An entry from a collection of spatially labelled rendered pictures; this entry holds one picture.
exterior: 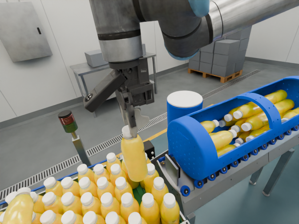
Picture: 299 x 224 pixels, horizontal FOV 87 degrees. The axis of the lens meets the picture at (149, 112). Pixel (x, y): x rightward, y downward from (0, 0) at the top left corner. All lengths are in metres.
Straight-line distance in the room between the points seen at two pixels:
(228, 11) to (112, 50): 0.26
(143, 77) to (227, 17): 0.22
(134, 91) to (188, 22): 0.18
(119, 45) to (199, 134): 0.45
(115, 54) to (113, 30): 0.04
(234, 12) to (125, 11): 0.24
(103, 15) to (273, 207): 2.02
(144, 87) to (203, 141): 0.35
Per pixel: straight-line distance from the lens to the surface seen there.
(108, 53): 0.34
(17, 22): 3.44
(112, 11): 0.33
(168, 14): 0.32
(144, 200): 0.60
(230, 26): 0.44
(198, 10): 0.31
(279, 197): 2.16
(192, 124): 0.67
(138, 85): 0.38
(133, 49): 0.34
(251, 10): 0.45
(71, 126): 0.87
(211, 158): 0.66
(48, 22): 3.67
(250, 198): 2.03
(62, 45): 3.70
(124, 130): 0.46
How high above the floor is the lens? 1.63
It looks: 32 degrees down
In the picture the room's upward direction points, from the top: 6 degrees counter-clockwise
